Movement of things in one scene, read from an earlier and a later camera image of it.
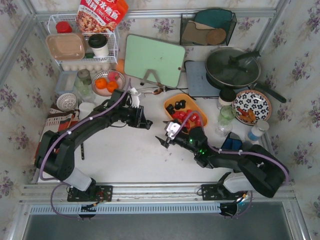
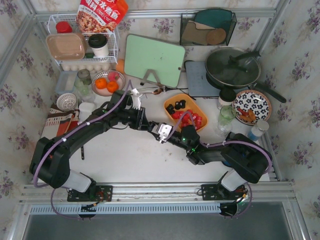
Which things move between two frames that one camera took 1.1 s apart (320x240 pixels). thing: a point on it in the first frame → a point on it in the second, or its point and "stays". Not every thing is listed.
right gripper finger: (163, 143) → (157, 136)
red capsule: (195, 117) stays
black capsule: (170, 109) stays
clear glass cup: (224, 127) stays
